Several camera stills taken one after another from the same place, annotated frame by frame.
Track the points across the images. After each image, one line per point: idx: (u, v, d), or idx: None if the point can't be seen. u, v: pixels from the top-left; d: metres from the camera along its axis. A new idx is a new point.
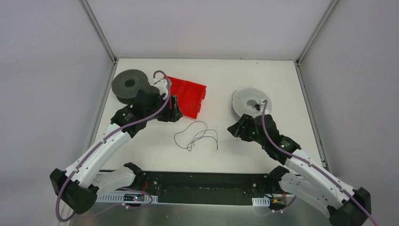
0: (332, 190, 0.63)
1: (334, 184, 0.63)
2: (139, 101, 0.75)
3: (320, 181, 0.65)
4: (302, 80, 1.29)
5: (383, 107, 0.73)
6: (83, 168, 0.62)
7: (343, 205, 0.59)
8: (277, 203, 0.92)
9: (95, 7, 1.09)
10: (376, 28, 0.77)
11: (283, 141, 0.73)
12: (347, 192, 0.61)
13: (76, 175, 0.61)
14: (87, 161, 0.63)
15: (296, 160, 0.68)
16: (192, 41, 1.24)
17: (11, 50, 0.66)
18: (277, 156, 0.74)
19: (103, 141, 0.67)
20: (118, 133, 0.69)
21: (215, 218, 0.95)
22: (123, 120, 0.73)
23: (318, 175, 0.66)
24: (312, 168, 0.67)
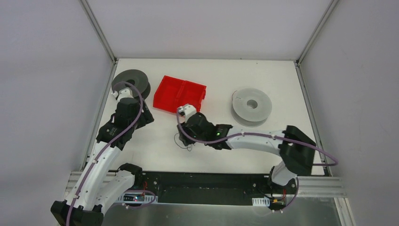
0: (269, 142, 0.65)
1: (267, 137, 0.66)
2: (120, 115, 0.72)
3: (257, 142, 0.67)
4: (302, 81, 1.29)
5: (383, 107, 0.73)
6: (83, 193, 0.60)
7: (282, 149, 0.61)
8: (277, 203, 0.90)
9: (94, 6, 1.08)
10: (376, 28, 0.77)
11: (218, 130, 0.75)
12: (278, 136, 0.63)
13: (78, 201, 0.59)
14: (84, 185, 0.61)
15: (231, 139, 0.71)
16: (192, 40, 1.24)
17: (11, 51, 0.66)
18: (219, 145, 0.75)
19: (95, 160, 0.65)
20: (107, 149, 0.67)
21: (215, 218, 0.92)
22: (108, 135, 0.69)
23: (254, 138, 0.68)
24: (247, 135, 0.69)
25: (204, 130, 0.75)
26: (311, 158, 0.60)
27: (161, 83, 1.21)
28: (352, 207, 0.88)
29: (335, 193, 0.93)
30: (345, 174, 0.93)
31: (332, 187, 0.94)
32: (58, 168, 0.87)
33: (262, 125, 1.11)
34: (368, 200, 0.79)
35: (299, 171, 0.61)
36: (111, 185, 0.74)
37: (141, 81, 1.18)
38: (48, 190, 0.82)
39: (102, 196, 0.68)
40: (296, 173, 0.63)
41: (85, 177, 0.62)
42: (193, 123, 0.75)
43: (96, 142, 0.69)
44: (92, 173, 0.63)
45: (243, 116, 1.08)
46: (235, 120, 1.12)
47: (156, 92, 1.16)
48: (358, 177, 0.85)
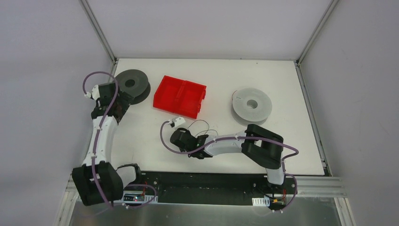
0: (235, 144, 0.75)
1: (233, 139, 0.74)
2: (106, 95, 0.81)
3: (226, 146, 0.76)
4: (301, 81, 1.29)
5: (384, 106, 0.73)
6: (99, 153, 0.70)
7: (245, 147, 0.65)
8: (276, 203, 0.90)
9: (94, 6, 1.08)
10: (377, 27, 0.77)
11: (198, 141, 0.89)
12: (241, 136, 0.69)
13: (98, 159, 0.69)
14: (98, 148, 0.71)
15: (207, 147, 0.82)
16: (192, 41, 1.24)
17: (10, 50, 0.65)
18: (202, 155, 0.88)
19: (99, 127, 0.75)
20: (107, 118, 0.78)
21: (215, 218, 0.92)
22: (102, 111, 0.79)
23: (223, 143, 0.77)
24: (217, 141, 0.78)
25: (186, 142, 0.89)
26: (278, 151, 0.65)
27: (161, 83, 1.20)
28: (351, 207, 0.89)
29: (335, 193, 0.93)
30: (345, 174, 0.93)
31: (332, 187, 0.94)
32: (58, 168, 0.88)
33: (262, 125, 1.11)
34: (368, 200, 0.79)
35: (267, 165, 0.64)
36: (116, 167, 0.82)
37: (141, 81, 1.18)
38: (48, 191, 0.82)
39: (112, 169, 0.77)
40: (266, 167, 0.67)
41: (97, 141, 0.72)
42: (174, 138, 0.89)
43: (93, 118, 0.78)
44: (101, 137, 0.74)
45: (243, 116, 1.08)
46: (235, 120, 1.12)
47: (155, 92, 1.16)
48: (358, 176, 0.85)
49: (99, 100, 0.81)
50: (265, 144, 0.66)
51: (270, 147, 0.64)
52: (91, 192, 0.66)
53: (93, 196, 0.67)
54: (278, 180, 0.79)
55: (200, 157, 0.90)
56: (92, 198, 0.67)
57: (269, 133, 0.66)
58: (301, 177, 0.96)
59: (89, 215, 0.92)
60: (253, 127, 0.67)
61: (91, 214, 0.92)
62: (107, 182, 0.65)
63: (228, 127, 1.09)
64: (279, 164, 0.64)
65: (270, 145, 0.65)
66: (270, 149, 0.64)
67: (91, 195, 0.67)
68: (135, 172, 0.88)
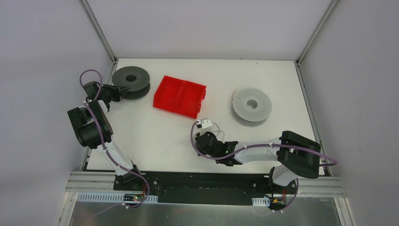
0: (268, 151, 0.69)
1: (266, 146, 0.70)
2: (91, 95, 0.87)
3: (259, 153, 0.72)
4: (301, 81, 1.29)
5: (384, 106, 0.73)
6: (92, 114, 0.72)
7: (281, 155, 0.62)
8: (277, 203, 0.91)
9: (95, 7, 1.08)
10: (377, 27, 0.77)
11: (227, 148, 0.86)
12: (276, 144, 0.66)
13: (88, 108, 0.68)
14: None
15: (237, 154, 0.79)
16: (192, 41, 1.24)
17: (11, 51, 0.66)
18: (230, 162, 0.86)
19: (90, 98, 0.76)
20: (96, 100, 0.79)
21: (215, 218, 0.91)
22: None
23: (255, 150, 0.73)
24: (250, 148, 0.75)
25: (215, 148, 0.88)
26: (316, 159, 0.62)
27: (161, 83, 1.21)
28: (352, 208, 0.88)
29: (335, 193, 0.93)
30: (345, 173, 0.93)
31: (332, 187, 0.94)
32: (58, 168, 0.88)
33: (263, 125, 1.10)
34: (368, 200, 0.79)
35: (305, 173, 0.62)
36: None
37: (143, 79, 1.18)
38: (48, 190, 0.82)
39: None
40: (303, 175, 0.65)
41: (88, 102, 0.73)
42: (204, 142, 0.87)
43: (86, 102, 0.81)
44: None
45: (243, 116, 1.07)
46: (236, 120, 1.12)
47: (156, 91, 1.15)
48: (358, 176, 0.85)
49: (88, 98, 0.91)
50: (301, 152, 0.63)
51: (307, 156, 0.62)
52: (84, 130, 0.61)
53: (87, 132, 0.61)
54: (284, 183, 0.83)
55: (229, 165, 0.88)
56: (86, 135, 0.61)
57: (305, 140, 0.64)
58: (301, 177, 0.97)
59: (88, 215, 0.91)
60: (289, 134, 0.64)
61: (91, 214, 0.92)
62: (99, 112, 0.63)
63: (228, 127, 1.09)
64: (318, 173, 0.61)
65: (307, 154, 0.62)
66: (307, 158, 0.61)
67: (85, 131, 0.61)
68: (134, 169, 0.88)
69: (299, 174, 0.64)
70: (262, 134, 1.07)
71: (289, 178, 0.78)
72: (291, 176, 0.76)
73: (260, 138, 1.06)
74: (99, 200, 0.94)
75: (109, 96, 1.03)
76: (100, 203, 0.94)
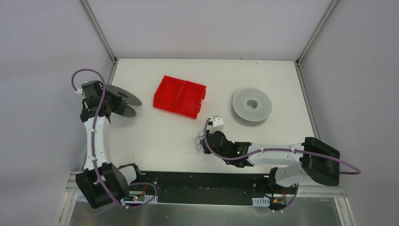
0: (290, 157, 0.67)
1: (287, 151, 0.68)
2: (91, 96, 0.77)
3: (276, 157, 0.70)
4: (302, 81, 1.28)
5: (384, 106, 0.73)
6: (99, 156, 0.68)
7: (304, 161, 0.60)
8: (277, 203, 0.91)
9: (95, 6, 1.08)
10: (377, 27, 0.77)
11: (238, 148, 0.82)
12: (299, 150, 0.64)
13: (99, 161, 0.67)
14: (97, 149, 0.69)
15: (251, 156, 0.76)
16: (191, 41, 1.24)
17: (11, 51, 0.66)
18: (241, 164, 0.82)
19: (93, 129, 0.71)
20: (98, 118, 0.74)
21: (215, 218, 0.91)
22: (91, 113, 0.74)
23: (272, 154, 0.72)
24: (267, 151, 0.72)
25: (226, 148, 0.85)
26: (336, 168, 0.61)
27: (161, 83, 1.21)
28: (352, 208, 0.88)
29: (335, 193, 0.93)
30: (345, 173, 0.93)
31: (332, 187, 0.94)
32: (58, 168, 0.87)
33: (263, 125, 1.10)
34: (368, 199, 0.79)
35: (324, 181, 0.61)
36: None
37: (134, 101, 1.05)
38: (48, 190, 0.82)
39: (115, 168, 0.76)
40: (322, 182, 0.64)
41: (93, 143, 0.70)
42: (215, 142, 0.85)
43: (84, 121, 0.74)
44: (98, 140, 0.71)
45: (243, 116, 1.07)
46: (236, 120, 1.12)
47: (157, 91, 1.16)
48: (358, 176, 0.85)
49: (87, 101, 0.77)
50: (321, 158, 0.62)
51: (328, 163, 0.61)
52: (98, 197, 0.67)
53: (100, 198, 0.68)
54: (287, 184, 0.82)
55: (240, 165, 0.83)
56: (100, 200, 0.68)
57: (327, 147, 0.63)
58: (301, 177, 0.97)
59: (88, 215, 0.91)
60: (312, 141, 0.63)
61: (91, 215, 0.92)
62: (110, 182, 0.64)
63: (228, 127, 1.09)
64: (338, 181, 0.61)
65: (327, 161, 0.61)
66: (330, 166, 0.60)
67: (99, 198, 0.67)
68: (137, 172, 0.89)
69: (318, 181, 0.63)
70: (262, 133, 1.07)
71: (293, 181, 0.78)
72: (299, 179, 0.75)
73: (261, 138, 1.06)
74: None
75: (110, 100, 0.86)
76: None
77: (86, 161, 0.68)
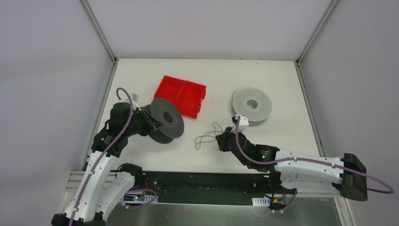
0: (327, 171, 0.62)
1: (324, 165, 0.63)
2: (114, 122, 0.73)
3: (312, 170, 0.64)
4: (302, 81, 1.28)
5: (384, 106, 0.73)
6: (82, 205, 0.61)
7: (345, 179, 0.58)
8: (277, 203, 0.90)
9: (95, 6, 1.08)
10: (376, 27, 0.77)
11: (262, 151, 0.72)
12: (339, 165, 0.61)
13: (78, 213, 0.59)
14: (84, 196, 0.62)
15: (281, 163, 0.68)
16: (192, 40, 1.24)
17: (11, 50, 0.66)
18: (265, 169, 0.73)
19: (91, 171, 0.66)
20: (103, 158, 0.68)
21: (215, 218, 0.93)
22: (103, 144, 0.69)
23: (306, 165, 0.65)
24: (299, 160, 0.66)
25: (249, 152, 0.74)
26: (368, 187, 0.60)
27: (161, 83, 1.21)
28: (352, 208, 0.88)
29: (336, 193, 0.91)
30: None
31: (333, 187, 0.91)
32: (58, 168, 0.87)
33: (263, 125, 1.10)
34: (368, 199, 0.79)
35: (354, 196, 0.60)
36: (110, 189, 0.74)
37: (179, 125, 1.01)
38: (48, 190, 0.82)
39: (102, 203, 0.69)
40: (347, 197, 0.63)
41: (84, 188, 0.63)
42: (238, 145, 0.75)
43: (91, 152, 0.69)
44: (91, 183, 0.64)
45: (243, 115, 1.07)
46: None
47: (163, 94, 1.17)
48: None
49: (108, 123, 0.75)
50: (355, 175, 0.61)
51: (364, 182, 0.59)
52: None
53: None
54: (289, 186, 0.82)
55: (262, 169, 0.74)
56: None
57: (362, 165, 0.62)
58: None
59: None
60: (350, 158, 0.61)
61: None
62: None
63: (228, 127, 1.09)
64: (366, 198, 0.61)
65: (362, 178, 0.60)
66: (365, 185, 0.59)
67: None
68: (135, 178, 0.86)
69: (346, 196, 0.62)
70: (262, 134, 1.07)
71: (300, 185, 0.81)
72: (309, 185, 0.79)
73: (261, 137, 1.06)
74: None
75: (138, 125, 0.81)
76: None
77: (68, 205, 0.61)
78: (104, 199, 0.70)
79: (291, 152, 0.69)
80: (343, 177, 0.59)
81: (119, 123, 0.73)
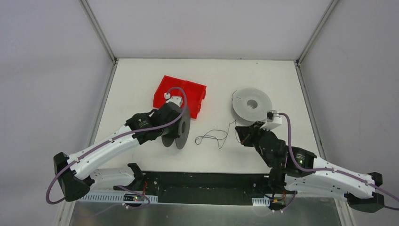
0: (361, 187, 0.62)
1: (359, 181, 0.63)
2: (158, 113, 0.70)
3: (346, 183, 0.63)
4: (302, 81, 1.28)
5: (384, 105, 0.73)
6: (83, 161, 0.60)
7: (376, 197, 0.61)
8: (276, 203, 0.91)
9: (95, 7, 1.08)
10: (376, 27, 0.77)
11: (299, 155, 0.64)
12: (373, 185, 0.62)
13: (76, 165, 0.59)
14: (91, 154, 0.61)
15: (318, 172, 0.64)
16: (192, 41, 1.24)
17: (11, 50, 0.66)
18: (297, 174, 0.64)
19: (111, 140, 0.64)
20: (128, 136, 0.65)
21: (214, 218, 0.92)
22: (137, 125, 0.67)
23: (342, 177, 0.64)
24: (337, 173, 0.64)
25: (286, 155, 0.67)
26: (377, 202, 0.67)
27: (161, 83, 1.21)
28: (351, 208, 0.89)
29: None
30: None
31: None
32: None
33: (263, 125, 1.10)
34: None
35: (365, 209, 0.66)
36: (112, 172, 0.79)
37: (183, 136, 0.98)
38: None
39: (99, 175, 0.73)
40: (355, 207, 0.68)
41: (96, 148, 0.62)
42: (274, 148, 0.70)
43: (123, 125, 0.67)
44: (102, 149, 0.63)
45: (243, 116, 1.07)
46: (235, 120, 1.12)
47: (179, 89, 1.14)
48: None
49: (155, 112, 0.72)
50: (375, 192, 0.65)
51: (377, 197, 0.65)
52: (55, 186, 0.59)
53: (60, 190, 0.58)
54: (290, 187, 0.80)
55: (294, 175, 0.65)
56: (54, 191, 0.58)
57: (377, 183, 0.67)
58: None
59: (88, 215, 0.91)
60: (376, 176, 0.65)
61: (91, 214, 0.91)
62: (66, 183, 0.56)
63: (228, 127, 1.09)
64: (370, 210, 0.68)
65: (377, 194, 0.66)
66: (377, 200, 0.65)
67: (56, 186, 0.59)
68: (133, 180, 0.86)
69: (356, 206, 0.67)
70: None
71: (304, 189, 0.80)
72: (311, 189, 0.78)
73: None
74: (99, 200, 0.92)
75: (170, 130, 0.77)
76: (99, 203, 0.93)
77: (75, 153, 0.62)
78: (102, 174, 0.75)
79: (326, 163, 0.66)
80: (374, 195, 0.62)
81: (160, 117, 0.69)
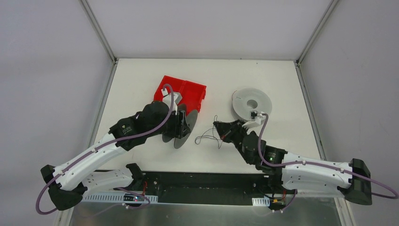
0: (336, 175, 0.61)
1: (332, 169, 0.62)
2: (144, 117, 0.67)
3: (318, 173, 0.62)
4: (302, 80, 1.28)
5: (383, 105, 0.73)
6: (67, 173, 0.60)
7: (353, 185, 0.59)
8: (277, 203, 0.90)
9: (95, 7, 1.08)
10: (376, 27, 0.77)
11: (270, 154, 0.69)
12: (348, 171, 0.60)
13: (61, 179, 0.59)
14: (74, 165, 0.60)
15: (289, 166, 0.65)
16: (192, 41, 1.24)
17: (11, 50, 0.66)
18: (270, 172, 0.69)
19: (94, 149, 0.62)
20: (111, 144, 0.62)
21: (214, 218, 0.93)
22: (121, 133, 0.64)
23: (315, 167, 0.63)
24: (307, 165, 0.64)
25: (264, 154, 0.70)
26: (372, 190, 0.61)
27: (161, 83, 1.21)
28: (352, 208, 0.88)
29: None
30: None
31: None
32: None
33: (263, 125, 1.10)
34: None
35: (358, 200, 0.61)
36: (108, 175, 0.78)
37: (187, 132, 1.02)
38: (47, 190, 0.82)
39: (92, 181, 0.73)
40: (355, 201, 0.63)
41: (79, 160, 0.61)
42: (255, 147, 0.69)
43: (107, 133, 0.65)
44: (86, 160, 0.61)
45: (243, 116, 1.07)
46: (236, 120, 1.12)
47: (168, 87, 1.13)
48: None
49: (140, 115, 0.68)
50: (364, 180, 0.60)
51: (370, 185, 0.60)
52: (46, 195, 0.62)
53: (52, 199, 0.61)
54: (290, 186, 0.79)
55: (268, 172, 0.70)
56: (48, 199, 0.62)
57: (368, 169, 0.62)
58: None
59: (88, 215, 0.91)
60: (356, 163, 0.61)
61: (91, 214, 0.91)
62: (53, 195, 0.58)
63: None
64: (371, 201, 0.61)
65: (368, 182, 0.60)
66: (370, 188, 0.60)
67: None
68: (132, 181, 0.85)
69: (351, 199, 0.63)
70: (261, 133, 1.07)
71: (303, 186, 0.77)
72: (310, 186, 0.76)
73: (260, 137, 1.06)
74: (99, 200, 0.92)
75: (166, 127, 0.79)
76: (99, 203, 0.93)
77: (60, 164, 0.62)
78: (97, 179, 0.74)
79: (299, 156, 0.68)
80: (352, 182, 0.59)
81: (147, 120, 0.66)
